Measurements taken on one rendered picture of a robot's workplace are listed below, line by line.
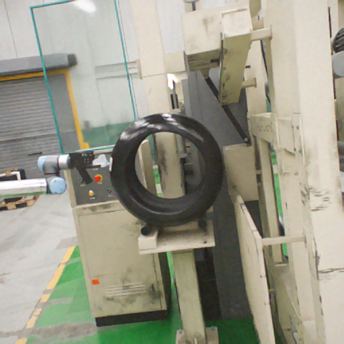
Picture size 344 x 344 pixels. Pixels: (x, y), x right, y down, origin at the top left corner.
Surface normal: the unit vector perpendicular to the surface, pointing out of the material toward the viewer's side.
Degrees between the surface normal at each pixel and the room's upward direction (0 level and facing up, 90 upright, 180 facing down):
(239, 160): 90
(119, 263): 90
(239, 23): 72
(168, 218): 100
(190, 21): 90
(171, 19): 90
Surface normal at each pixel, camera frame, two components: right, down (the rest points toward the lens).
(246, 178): -0.08, 0.17
